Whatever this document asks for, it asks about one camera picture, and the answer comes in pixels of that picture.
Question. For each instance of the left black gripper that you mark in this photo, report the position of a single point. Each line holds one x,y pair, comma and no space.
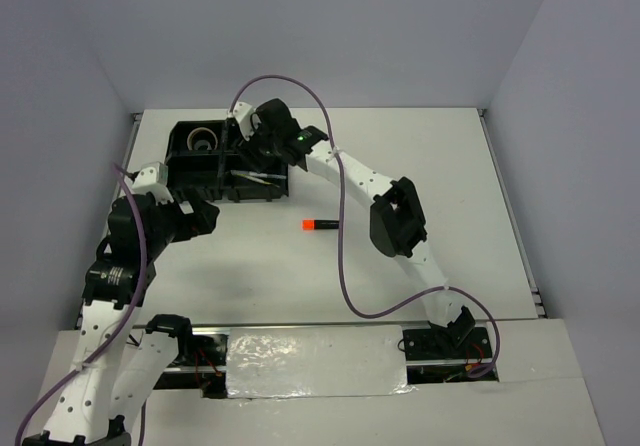
201,220

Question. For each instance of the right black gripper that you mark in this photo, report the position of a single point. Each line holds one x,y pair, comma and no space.
247,149

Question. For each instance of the blue ballpoint pen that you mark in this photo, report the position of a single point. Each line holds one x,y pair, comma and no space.
258,175

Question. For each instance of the yellow thin pen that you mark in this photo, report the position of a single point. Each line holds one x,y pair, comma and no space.
254,179

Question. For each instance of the small clear tape roll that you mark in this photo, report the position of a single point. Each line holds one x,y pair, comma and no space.
204,145

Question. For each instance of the large clear tape roll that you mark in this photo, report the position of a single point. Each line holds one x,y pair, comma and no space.
201,133

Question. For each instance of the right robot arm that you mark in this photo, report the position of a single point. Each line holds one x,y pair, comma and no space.
397,223

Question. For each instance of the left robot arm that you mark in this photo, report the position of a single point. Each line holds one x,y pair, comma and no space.
101,399

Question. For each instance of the black four-compartment organizer tray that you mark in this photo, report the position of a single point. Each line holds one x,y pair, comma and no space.
208,172

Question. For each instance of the orange highlighter marker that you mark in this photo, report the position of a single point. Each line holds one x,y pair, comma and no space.
320,224

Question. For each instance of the silver foil covered panel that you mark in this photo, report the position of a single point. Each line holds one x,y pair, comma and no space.
315,362

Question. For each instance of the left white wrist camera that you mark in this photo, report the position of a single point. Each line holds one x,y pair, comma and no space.
152,179

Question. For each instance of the metal mounting rail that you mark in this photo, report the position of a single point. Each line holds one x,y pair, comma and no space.
216,328

